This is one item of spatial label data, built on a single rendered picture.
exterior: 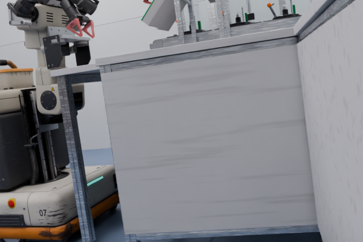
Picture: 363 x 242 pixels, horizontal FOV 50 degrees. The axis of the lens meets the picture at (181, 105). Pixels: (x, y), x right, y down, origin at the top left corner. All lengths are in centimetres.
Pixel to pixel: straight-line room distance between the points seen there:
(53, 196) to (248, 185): 99
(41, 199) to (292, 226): 118
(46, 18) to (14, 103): 49
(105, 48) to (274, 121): 380
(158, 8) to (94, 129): 360
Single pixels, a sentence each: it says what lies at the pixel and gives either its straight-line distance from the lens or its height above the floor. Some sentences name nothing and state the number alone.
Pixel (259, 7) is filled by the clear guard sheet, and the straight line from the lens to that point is 350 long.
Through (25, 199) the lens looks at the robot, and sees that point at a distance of 211.
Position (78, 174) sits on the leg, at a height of 36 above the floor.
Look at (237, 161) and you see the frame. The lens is 142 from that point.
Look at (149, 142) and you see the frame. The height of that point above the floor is 52.
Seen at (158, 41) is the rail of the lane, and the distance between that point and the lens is 203.
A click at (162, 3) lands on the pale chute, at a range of 171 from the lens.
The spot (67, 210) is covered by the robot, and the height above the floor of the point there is 18.
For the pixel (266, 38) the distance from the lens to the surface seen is 138.
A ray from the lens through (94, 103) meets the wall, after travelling 512.
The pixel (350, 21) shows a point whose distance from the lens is 56.
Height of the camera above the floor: 73
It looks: 4 degrees down
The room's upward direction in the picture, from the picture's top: 8 degrees counter-clockwise
